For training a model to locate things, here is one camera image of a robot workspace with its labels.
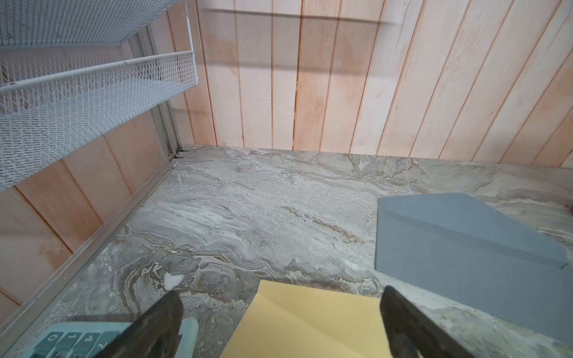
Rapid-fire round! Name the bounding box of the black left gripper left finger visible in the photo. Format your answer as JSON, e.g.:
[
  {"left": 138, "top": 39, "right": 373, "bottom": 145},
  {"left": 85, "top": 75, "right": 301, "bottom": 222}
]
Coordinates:
[{"left": 96, "top": 291, "right": 184, "bottom": 357}]

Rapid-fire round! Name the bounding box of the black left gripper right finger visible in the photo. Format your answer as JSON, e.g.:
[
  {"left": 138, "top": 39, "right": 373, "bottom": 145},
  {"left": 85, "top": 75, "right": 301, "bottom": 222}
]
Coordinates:
[{"left": 380, "top": 286, "right": 473, "bottom": 357}]

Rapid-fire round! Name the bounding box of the grey paper envelope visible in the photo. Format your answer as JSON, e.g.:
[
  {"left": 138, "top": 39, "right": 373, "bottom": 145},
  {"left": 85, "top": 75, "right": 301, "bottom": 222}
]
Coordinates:
[{"left": 375, "top": 193, "right": 572, "bottom": 343}]

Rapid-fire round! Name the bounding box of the yellow envelope on left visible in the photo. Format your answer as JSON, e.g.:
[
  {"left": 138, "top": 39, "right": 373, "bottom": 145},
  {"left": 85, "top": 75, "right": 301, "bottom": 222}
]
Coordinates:
[{"left": 222, "top": 280, "right": 391, "bottom": 357}]

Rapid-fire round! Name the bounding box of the teal desk calculator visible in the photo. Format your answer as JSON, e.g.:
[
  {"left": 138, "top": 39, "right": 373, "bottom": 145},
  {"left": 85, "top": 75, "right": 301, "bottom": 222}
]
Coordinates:
[{"left": 19, "top": 317, "right": 199, "bottom": 357}]

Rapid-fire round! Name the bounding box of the white wire mesh shelf rack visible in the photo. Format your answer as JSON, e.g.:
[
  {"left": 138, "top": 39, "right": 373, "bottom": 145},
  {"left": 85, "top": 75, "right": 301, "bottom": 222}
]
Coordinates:
[{"left": 1, "top": 1, "right": 198, "bottom": 190}]

